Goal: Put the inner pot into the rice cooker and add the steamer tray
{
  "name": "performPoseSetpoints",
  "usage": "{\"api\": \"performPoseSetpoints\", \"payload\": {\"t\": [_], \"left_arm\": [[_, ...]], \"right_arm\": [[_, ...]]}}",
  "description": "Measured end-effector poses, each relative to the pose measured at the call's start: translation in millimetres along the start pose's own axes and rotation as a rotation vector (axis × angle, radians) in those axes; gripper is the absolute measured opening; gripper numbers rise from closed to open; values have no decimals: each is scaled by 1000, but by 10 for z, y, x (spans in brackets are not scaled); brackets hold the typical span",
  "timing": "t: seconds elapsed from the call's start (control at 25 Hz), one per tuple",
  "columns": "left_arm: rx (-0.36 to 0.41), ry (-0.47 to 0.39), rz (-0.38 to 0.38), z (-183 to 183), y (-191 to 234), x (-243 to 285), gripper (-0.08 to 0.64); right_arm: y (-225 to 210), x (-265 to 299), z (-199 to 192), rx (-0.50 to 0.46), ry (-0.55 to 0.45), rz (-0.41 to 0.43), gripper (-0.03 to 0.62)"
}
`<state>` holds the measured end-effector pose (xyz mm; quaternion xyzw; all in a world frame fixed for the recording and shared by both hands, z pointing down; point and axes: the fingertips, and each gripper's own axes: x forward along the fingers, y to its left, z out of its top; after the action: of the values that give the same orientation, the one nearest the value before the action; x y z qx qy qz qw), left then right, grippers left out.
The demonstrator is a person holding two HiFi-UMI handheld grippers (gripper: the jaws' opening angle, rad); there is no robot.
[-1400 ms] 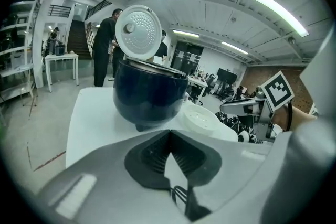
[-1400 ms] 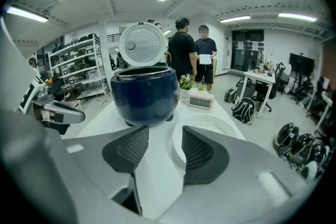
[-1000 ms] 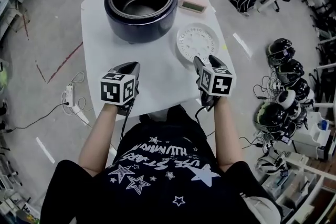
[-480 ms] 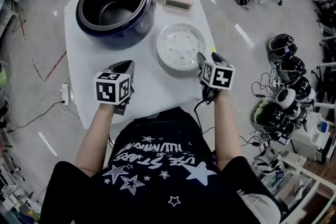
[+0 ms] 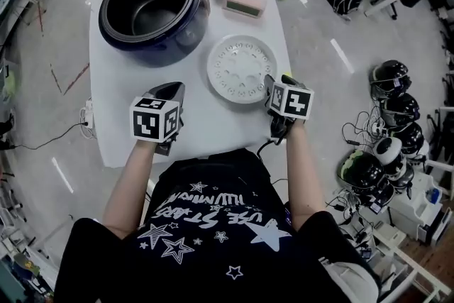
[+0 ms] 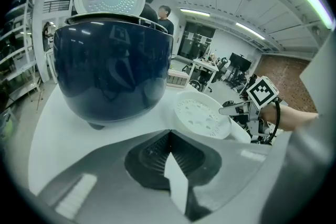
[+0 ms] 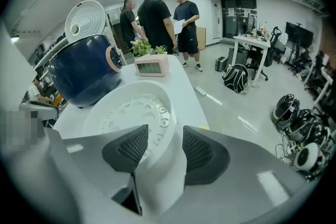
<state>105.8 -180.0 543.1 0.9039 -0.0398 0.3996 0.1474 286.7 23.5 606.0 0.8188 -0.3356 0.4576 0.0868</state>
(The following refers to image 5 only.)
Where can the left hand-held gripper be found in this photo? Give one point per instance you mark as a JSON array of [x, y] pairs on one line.
[[145, 122]]

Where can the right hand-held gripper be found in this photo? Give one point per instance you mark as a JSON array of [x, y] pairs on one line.
[[298, 103]]

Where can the navy blue rice cooker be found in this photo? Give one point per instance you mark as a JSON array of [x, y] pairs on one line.
[[166, 55]]

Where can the white perforated steamer plate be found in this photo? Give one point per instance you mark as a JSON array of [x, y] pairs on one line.
[[241, 67]]

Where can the dark metal pot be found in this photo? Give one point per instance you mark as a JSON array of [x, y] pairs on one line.
[[152, 17]]

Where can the person's left forearm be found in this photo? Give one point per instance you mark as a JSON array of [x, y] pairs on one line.
[[127, 188]]

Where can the person's right forearm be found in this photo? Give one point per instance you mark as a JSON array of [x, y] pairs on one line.
[[305, 181]]

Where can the white power strip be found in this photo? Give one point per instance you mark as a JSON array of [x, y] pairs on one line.
[[87, 117]]

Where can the pink digital clock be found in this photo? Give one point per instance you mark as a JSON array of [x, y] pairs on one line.
[[244, 5]]

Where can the pile of black helmets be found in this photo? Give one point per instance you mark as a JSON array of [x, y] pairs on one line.
[[390, 81]]

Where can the person's black star print shirt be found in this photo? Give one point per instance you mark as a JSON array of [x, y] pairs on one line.
[[213, 245]]

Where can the grey pouch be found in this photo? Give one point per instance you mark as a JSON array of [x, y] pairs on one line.
[[351, 280]]

